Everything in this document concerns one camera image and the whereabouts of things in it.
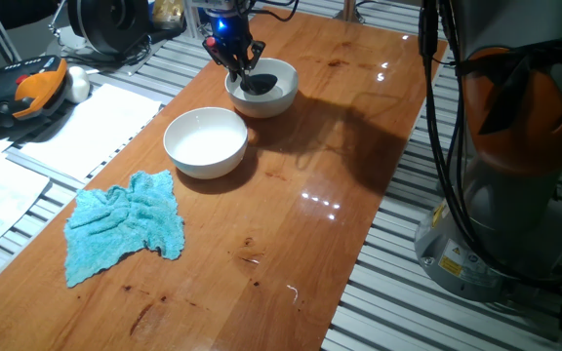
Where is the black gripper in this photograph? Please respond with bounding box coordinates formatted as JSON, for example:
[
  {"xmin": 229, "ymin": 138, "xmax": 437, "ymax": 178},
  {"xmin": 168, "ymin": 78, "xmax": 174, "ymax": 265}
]
[{"xmin": 202, "ymin": 7, "xmax": 266, "ymax": 83}]

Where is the black ladle with red tip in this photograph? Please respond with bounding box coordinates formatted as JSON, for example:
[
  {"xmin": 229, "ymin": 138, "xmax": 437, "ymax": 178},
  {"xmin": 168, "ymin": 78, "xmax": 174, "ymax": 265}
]
[{"xmin": 205, "ymin": 36, "xmax": 279, "ymax": 97}]

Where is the white ceramic bowl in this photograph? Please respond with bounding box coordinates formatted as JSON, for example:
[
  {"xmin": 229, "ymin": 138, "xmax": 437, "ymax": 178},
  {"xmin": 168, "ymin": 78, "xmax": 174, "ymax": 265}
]
[
  {"xmin": 162, "ymin": 106, "xmax": 250, "ymax": 180},
  {"xmin": 223, "ymin": 57, "xmax": 300, "ymax": 120}
]

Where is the gold foil bag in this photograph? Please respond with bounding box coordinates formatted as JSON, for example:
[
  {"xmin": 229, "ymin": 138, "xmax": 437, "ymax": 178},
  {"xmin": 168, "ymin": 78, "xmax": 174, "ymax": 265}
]
[{"xmin": 152, "ymin": 0, "xmax": 186, "ymax": 31}]

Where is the black filament spool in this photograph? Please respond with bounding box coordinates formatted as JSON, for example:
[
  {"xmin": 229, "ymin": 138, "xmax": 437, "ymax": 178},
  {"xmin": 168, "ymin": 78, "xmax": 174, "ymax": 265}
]
[{"xmin": 67, "ymin": 0, "xmax": 153, "ymax": 56}]

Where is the white paper sheet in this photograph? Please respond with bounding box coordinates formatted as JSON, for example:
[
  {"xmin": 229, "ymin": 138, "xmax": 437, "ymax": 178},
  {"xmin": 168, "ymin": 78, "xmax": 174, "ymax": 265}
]
[{"xmin": 19, "ymin": 83, "xmax": 164, "ymax": 183}]

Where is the brown wooden board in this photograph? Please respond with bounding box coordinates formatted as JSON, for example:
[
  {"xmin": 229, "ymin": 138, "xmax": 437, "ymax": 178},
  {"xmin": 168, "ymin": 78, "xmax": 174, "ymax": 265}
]
[{"xmin": 0, "ymin": 5, "xmax": 449, "ymax": 351}]

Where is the orange black teach pendant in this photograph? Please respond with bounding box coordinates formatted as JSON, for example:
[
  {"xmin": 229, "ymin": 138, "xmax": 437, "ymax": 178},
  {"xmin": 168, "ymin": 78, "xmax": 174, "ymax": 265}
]
[{"xmin": 0, "ymin": 55, "xmax": 70, "ymax": 131}]

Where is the teal terry cloth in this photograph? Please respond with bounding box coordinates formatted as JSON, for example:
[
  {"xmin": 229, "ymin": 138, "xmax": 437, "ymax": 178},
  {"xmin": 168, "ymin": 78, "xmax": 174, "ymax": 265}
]
[{"xmin": 62, "ymin": 169, "xmax": 186, "ymax": 289}]

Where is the printed paper sheet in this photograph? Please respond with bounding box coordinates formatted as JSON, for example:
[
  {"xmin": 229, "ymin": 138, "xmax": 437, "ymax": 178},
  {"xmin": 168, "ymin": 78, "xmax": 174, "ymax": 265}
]
[{"xmin": 0, "ymin": 139, "xmax": 52, "ymax": 268}]

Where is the aluminium frame post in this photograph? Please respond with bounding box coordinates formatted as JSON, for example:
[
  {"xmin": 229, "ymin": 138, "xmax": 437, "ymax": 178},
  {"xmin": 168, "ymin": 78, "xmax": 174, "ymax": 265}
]
[
  {"xmin": 184, "ymin": 7, "xmax": 204, "ymax": 40},
  {"xmin": 333, "ymin": 0, "xmax": 366, "ymax": 24}
]

